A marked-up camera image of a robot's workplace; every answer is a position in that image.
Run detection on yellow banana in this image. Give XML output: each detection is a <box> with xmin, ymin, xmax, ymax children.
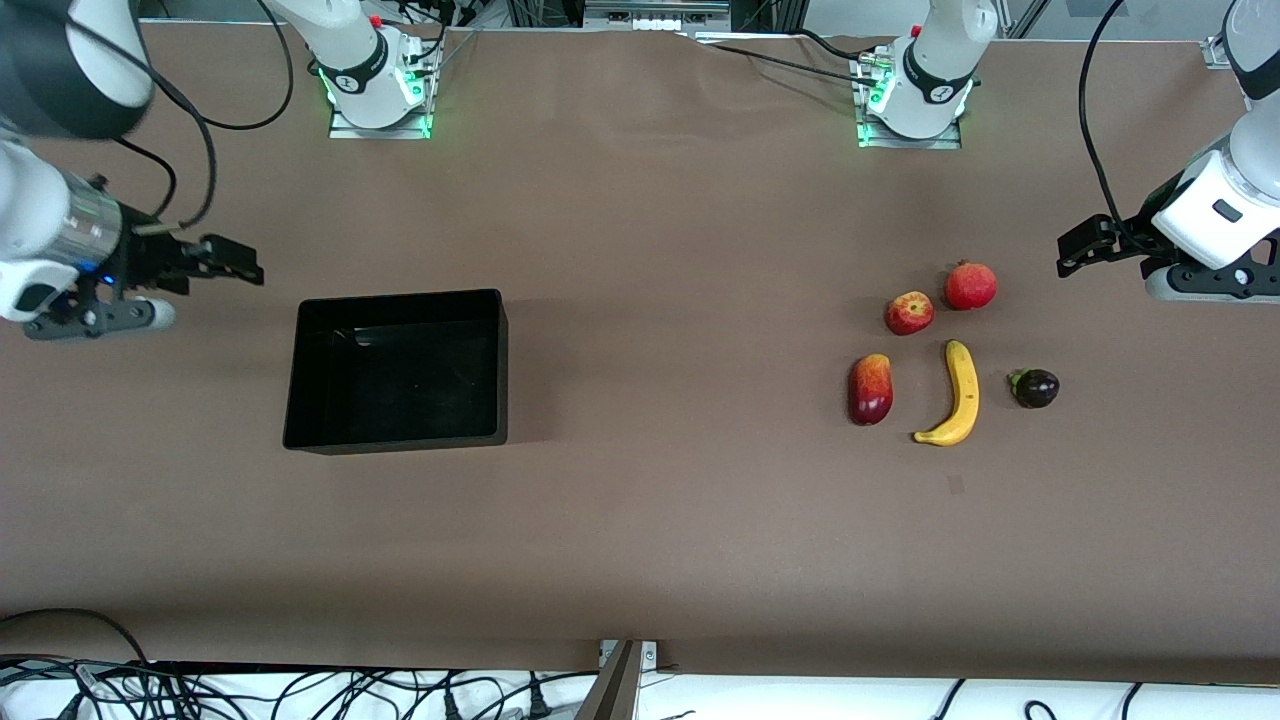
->
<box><xmin>912</xmin><ymin>340</ymin><xmax>980</xmax><ymax>447</ymax></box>

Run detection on red yellow apple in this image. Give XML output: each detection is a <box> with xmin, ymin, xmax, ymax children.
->
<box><xmin>884</xmin><ymin>291</ymin><xmax>935</xmax><ymax>337</ymax></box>

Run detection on black rectangular plastic tray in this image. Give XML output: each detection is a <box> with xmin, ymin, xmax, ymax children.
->
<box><xmin>283</xmin><ymin>289</ymin><xmax>509</xmax><ymax>456</ymax></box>

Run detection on red pomegranate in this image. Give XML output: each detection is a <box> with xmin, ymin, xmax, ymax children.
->
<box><xmin>944</xmin><ymin>260</ymin><xmax>999</xmax><ymax>312</ymax></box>

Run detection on dark purple mangosteen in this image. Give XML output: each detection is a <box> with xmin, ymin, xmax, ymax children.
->
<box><xmin>1008</xmin><ymin>368</ymin><xmax>1061</xmax><ymax>410</ymax></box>

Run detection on red mango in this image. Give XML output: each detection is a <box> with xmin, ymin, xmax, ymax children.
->
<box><xmin>849</xmin><ymin>353</ymin><xmax>894</xmax><ymax>427</ymax></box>

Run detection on brown table cover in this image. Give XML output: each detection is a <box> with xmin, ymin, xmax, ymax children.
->
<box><xmin>0</xmin><ymin>22</ymin><xmax>1280</xmax><ymax>687</ymax></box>

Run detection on grey power strip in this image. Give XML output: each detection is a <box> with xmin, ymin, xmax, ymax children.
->
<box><xmin>583</xmin><ymin>0</ymin><xmax>733</xmax><ymax>33</ymax></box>

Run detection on grey angled bar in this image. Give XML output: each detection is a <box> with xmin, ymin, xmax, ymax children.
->
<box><xmin>574</xmin><ymin>640</ymin><xmax>643</xmax><ymax>720</ymax></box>

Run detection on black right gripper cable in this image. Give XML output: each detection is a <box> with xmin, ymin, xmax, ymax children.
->
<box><xmin>60</xmin><ymin>5</ymin><xmax>220</xmax><ymax>237</ymax></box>

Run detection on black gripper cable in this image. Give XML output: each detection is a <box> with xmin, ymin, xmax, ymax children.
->
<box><xmin>60</xmin><ymin>5</ymin><xmax>220</xmax><ymax>237</ymax></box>
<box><xmin>1076</xmin><ymin>0</ymin><xmax>1133</xmax><ymax>247</ymax></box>

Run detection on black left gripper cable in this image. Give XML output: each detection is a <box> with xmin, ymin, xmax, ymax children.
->
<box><xmin>1076</xmin><ymin>0</ymin><xmax>1133</xmax><ymax>247</ymax></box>

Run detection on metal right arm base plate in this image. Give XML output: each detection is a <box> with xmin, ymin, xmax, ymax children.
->
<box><xmin>328</xmin><ymin>55</ymin><xmax>434</xmax><ymax>140</ymax></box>

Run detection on black right arm cable loop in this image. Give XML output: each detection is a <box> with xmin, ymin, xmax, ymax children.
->
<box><xmin>195</xmin><ymin>0</ymin><xmax>296</xmax><ymax>131</ymax></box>

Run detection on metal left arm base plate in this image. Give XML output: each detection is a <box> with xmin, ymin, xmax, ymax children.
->
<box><xmin>856</xmin><ymin>52</ymin><xmax>963</xmax><ymax>150</ymax></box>

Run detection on black cable to base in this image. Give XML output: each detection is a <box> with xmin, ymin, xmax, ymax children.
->
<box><xmin>690</xmin><ymin>30</ymin><xmax>886</xmax><ymax>91</ymax></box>

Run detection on black arched cable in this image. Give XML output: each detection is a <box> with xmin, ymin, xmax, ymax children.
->
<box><xmin>0</xmin><ymin>607</ymin><xmax>151</xmax><ymax>666</ymax></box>

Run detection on tangled black cables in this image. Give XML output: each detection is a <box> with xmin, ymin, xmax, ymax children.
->
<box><xmin>0</xmin><ymin>652</ymin><xmax>563</xmax><ymax>720</ymax></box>

